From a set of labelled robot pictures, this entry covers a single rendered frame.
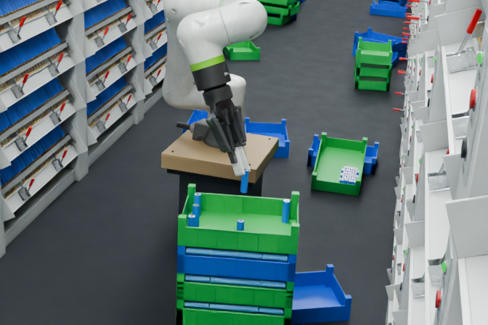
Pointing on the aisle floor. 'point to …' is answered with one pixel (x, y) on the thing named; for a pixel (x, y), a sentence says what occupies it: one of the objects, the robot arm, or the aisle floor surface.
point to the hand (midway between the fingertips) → (239, 161)
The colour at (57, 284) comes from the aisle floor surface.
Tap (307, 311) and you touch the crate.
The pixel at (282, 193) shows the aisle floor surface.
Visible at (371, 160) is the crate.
